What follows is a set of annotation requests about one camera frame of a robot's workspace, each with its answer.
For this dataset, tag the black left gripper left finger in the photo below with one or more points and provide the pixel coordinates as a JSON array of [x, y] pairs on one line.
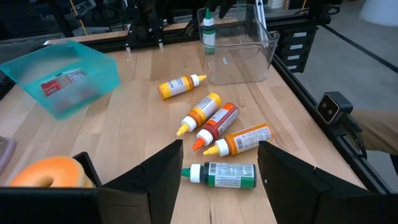
[[140, 193]]

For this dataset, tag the dark green food colouring bottle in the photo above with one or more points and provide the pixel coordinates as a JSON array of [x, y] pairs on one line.
[[230, 175]]

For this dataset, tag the black drawer cabinet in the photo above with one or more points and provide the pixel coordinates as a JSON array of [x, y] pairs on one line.
[[298, 46]]

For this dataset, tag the silver metal bracket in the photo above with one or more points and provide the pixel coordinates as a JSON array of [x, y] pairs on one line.
[[260, 15]]

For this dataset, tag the yellow food colouring bottle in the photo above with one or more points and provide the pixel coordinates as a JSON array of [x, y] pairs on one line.
[[202, 110], [177, 87]]

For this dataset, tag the black table-level camera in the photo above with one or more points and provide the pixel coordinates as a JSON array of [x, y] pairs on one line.
[[334, 107]]

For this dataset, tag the teal plastic container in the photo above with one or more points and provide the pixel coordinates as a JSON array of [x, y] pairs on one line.
[[93, 81]]

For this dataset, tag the white round object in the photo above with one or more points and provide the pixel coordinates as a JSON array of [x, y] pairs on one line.
[[382, 11]]

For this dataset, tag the orange food colouring bottle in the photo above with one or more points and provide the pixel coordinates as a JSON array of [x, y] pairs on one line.
[[248, 140]]

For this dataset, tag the black aluminium table frame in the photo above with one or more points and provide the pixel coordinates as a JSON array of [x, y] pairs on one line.
[[303, 91]]

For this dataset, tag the clear plastic container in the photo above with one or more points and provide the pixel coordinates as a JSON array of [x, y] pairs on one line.
[[245, 62]]

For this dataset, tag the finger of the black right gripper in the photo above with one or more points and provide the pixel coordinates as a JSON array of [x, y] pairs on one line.
[[213, 4], [226, 7]]

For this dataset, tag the red food colouring bottle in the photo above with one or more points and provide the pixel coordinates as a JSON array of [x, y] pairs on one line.
[[219, 123]]

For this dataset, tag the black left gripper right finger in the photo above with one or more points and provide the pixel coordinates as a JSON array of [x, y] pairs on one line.
[[311, 199]]

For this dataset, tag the grey shoe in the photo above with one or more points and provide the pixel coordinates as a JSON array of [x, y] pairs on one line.
[[379, 130]]

